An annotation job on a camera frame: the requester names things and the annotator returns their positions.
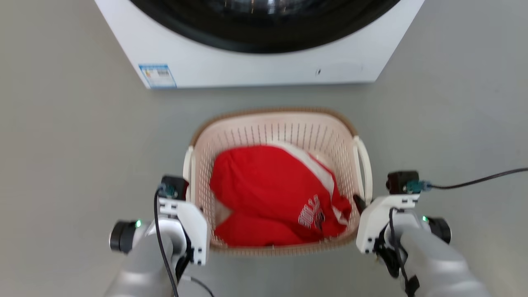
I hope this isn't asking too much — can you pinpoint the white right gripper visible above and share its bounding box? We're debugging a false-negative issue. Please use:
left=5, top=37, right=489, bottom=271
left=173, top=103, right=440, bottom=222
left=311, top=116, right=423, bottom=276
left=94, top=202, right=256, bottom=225
left=353, top=193, right=421, bottom=255

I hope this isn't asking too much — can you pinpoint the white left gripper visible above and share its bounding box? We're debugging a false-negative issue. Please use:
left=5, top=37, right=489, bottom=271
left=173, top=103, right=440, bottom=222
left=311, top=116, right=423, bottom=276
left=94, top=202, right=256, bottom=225
left=158, top=197, right=210, bottom=266

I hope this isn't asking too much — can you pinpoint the beige plastic laundry basket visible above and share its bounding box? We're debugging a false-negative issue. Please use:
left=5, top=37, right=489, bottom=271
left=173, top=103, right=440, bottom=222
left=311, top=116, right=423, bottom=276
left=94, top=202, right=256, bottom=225
left=183, top=108, right=374, bottom=257

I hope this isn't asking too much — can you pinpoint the red and white garment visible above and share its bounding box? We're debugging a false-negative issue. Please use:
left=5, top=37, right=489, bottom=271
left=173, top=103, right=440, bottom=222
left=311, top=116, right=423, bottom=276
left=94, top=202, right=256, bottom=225
left=209, top=142, right=352, bottom=248

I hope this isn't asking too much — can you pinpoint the blue energy label sticker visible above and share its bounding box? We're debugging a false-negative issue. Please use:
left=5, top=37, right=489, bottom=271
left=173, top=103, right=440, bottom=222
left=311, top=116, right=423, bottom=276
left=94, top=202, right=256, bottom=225
left=138, top=64, right=177, bottom=90

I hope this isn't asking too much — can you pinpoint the white washing machine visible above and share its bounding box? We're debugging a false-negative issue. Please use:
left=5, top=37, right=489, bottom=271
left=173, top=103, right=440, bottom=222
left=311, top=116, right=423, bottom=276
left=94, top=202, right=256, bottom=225
left=94, top=0, right=425, bottom=90

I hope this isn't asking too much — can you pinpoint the black round washing machine door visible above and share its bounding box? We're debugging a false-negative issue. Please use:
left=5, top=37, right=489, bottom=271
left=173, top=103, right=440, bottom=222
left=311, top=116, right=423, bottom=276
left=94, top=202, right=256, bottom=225
left=129, top=0, right=401, bottom=54

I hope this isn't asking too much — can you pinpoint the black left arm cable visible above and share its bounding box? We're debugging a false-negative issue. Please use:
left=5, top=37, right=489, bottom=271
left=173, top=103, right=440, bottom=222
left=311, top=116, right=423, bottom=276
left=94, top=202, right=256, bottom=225
left=153, top=188, right=180, bottom=297

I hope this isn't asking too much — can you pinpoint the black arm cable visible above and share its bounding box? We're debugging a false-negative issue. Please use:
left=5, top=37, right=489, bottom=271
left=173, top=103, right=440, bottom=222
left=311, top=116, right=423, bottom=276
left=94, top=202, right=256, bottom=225
left=373, top=207, right=420, bottom=297
left=153, top=188, right=180, bottom=297

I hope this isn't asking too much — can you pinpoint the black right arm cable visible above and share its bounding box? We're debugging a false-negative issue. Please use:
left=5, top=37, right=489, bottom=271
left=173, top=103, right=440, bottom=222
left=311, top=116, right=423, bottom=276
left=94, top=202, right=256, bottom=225
left=373, top=207, right=420, bottom=297

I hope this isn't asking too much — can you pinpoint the black right camera cable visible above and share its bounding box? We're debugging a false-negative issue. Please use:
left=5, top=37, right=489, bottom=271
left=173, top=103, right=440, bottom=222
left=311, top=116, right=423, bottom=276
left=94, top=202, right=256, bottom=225
left=420, top=167, right=528, bottom=191

